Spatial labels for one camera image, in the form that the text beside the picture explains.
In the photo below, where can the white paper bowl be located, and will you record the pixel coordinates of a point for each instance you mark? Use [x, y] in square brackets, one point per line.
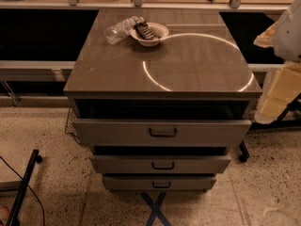
[159, 29]

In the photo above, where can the grey middle drawer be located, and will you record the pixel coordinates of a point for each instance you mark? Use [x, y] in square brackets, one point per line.
[115, 164]

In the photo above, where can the wire mesh basket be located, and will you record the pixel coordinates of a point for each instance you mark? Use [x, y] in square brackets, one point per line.
[69, 128]

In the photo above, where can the grey drawer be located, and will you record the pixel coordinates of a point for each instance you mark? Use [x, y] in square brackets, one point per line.
[158, 183]
[115, 164]
[161, 133]

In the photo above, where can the grey top drawer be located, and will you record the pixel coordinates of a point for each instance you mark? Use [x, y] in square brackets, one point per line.
[161, 133]

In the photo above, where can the dark snack bag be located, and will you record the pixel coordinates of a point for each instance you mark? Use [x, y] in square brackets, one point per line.
[145, 32]

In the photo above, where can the grey shelf rail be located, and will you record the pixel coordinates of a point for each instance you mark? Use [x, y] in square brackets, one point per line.
[39, 71]

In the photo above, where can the black metal stand leg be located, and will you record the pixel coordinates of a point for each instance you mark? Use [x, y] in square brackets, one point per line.
[13, 216]

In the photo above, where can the clear plastic water bottle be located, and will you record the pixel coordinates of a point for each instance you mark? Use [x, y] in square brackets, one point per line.
[121, 30]

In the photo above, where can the grey drawer cabinet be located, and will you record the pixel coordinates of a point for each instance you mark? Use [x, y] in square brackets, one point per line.
[196, 74]

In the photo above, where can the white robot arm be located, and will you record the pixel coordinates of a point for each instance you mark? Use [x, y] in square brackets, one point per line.
[284, 36]

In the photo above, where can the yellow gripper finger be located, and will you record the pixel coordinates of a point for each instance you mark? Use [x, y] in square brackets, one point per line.
[266, 38]
[280, 88]

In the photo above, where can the grey bottom drawer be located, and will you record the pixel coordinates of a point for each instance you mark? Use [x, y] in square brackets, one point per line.
[158, 183]

